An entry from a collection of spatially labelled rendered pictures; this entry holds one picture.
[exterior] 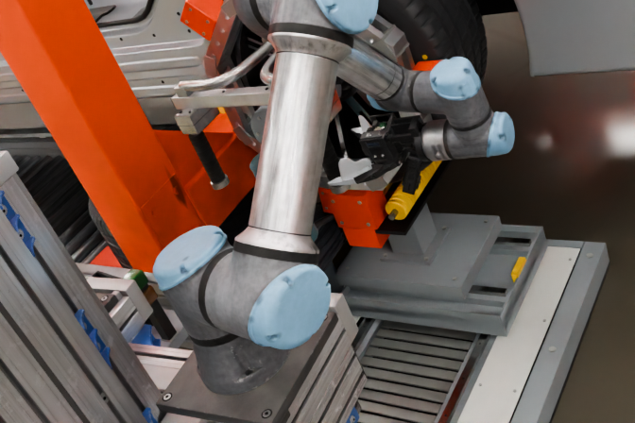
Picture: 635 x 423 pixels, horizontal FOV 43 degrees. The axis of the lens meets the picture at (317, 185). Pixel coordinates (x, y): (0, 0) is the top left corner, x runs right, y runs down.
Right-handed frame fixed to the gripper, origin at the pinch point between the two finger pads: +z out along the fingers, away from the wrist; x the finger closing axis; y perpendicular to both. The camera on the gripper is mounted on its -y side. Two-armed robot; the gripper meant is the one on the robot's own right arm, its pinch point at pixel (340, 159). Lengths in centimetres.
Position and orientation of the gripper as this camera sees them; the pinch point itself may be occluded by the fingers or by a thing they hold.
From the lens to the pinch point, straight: 162.2
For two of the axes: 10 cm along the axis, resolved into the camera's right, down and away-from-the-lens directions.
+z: -8.4, 0.7, 5.3
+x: -3.2, 7.3, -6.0
